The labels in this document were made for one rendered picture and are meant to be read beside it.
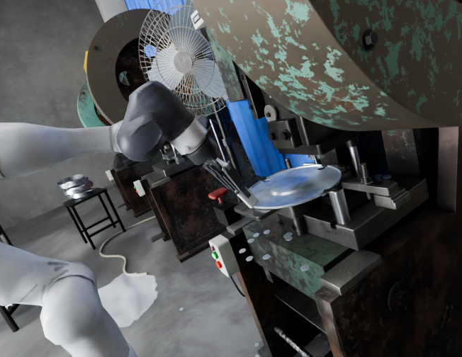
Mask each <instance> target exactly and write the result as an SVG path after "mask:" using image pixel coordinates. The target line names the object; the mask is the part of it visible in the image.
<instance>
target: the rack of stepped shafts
mask: <svg viewBox="0 0 462 357"><path fill-rule="evenodd" d="M0 237H1V238H2V240H3V242H4V243H5V244H8V245H11V246H13V245H12V243H11V241H10V240H9V238H8V237H7V235H6V233H5V231H4V230H3V228H2V227H1V225H0ZM19 305H20V304H17V303H13V304H10V305H4V306H1V305H0V314H1V315H2V317H3V318H4V319H5V321H6V323H7V324H8V325H9V327H10V328H11V330H12V332H13V333H14V332H17V331H18V330H19V327H18V325H17V324H16V323H15V321H14V320H13V318H12V316H11V315H12V314H13V312H14V311H15V310H16V308H17V307H18V306H19Z"/></svg>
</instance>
